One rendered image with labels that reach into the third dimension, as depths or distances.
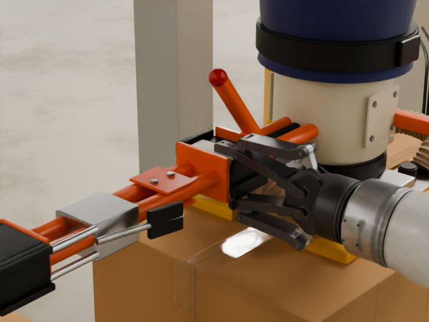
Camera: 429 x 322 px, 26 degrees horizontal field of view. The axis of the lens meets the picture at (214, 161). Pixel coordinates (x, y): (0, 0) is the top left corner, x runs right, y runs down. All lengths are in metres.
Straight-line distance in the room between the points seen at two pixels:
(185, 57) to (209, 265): 1.42
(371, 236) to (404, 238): 0.04
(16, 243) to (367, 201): 0.37
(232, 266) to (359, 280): 0.16
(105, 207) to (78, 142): 3.38
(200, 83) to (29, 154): 1.79
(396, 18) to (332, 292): 0.37
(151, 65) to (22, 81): 2.72
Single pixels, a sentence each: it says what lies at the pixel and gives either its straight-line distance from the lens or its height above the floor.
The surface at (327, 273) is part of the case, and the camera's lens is 1.19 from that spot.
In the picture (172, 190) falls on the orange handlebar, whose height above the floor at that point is 1.22.
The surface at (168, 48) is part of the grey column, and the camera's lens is 2.55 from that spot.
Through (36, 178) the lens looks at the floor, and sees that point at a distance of 4.06.
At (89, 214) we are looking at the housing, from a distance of 1.01.
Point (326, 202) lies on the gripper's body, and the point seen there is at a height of 1.22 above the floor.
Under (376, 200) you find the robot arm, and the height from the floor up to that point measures 1.24.
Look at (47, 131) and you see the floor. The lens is 4.56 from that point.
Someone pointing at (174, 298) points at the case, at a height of 1.01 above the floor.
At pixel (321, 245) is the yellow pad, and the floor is 1.08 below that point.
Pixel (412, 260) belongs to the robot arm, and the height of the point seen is 1.20.
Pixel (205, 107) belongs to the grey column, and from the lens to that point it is 2.69.
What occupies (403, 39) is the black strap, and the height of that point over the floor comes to 1.33.
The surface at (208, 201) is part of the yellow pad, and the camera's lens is 1.33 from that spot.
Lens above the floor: 1.68
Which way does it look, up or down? 24 degrees down
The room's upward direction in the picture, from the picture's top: straight up
